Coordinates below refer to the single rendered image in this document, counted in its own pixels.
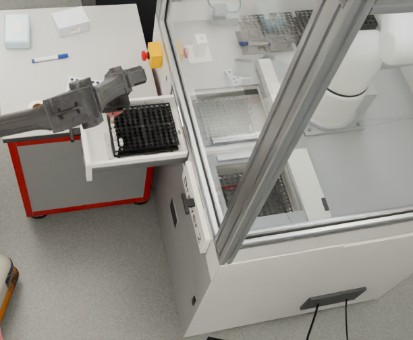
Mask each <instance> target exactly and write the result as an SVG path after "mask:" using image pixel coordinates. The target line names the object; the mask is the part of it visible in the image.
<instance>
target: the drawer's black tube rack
mask: <svg viewBox="0 0 413 340"><path fill-rule="evenodd" d="M166 104H168V106H166ZM151 105H152V106H153V107H151ZM156 105H158V107H156ZM161 105H163V106H161ZM146 106H148V108H146ZM134 107H136V108H137V109H135V108H134ZM140 107H144V108H140ZM124 108H126V110H124ZM130 108H132V109H129V108H128V107H123V112H122V113H120V114H119V115H117V116H116V117H115V118H114V122H115V129H116V133H117V139H118V144H119V139H120V138H122V139H123V146H120V145H119V146H118V147H119V150H120V151H119V152H118V155H115V153H114V149H113V143H112V139H111V145H112V149H113V156H114V157H117V158H119V157H125V156H132V155H138V154H145V155H146V154H149V153H156V152H167V151H171V152H173V150H178V149H179V148H178V145H180V143H179V140H178V136H177V131H176V128H175V123H174V120H173V115H172V112H171V107H170V104H169V103H158V104H150V105H136V106H130ZM107 122H108V126H109V120H108V116H107ZM109 133H110V138H111V132H110V127H109ZM175 136H176V137H175ZM121 148H122V149H123V150H121Z"/></svg>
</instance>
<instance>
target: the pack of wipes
mask: <svg viewBox="0 0 413 340"><path fill-rule="evenodd" d="M4 45H5V48H6V49H29V48H30V16H29V15H28V14H5V18H4Z"/></svg>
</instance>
